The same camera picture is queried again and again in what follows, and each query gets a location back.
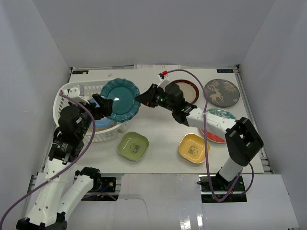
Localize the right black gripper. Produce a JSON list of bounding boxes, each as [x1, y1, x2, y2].
[[136, 84, 176, 112]]

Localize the blue round plate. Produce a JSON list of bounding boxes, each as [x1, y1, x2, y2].
[[95, 117, 114, 128]]

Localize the teal scalloped plate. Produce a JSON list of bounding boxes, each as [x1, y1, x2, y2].
[[100, 78, 141, 123]]

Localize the dark red rimmed plate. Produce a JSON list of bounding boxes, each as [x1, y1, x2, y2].
[[170, 80, 199, 104]]

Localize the green square panda plate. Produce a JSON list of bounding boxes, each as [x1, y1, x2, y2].
[[118, 132, 149, 161]]

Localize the yellow square panda plate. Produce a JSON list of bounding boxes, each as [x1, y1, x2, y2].
[[178, 133, 206, 164]]

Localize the grey reindeer plate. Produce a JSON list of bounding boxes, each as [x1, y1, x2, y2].
[[204, 79, 240, 108]]

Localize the red and teal plate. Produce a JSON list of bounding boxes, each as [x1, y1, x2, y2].
[[201, 108, 236, 143]]

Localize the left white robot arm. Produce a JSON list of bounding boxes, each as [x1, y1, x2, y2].
[[16, 92, 113, 230]]

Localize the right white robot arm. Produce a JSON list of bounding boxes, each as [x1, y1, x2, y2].
[[135, 84, 264, 191]]

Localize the white plastic dish bin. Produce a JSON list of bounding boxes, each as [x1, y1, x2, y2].
[[53, 80, 127, 142]]

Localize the papers at back edge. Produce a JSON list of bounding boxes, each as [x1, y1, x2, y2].
[[134, 64, 181, 71]]

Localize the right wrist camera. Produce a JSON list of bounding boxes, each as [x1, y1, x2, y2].
[[158, 70, 170, 89]]

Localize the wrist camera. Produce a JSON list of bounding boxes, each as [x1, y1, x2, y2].
[[60, 84, 89, 104], [158, 70, 170, 89]]

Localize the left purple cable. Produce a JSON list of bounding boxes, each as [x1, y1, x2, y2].
[[0, 92, 97, 225]]

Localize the purple cable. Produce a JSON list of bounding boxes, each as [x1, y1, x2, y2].
[[0, 92, 97, 225], [165, 69, 254, 202]]

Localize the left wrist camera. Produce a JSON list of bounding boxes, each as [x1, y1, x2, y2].
[[60, 84, 89, 104]]

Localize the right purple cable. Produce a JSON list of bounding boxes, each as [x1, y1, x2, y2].
[[165, 69, 254, 202]]

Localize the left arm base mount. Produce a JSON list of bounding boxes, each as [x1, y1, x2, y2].
[[82, 177, 118, 201]]

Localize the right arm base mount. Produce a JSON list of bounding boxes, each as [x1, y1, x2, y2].
[[196, 174, 248, 204]]

